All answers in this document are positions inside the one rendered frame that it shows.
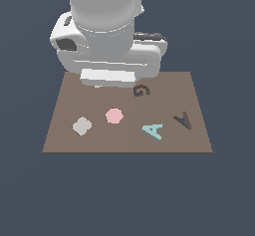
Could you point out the brown slot board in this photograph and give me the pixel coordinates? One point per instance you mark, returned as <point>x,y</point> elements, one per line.
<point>126,140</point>

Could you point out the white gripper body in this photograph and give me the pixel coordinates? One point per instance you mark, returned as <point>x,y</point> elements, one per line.
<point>108,77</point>

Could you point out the grey rounded block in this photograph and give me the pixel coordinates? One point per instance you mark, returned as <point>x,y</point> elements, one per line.
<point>82,125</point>

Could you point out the teal letter A block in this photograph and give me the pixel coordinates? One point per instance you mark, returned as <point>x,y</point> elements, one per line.
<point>153,130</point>

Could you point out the pink hexagon block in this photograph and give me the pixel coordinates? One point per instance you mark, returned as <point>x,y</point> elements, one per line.
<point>114,116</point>

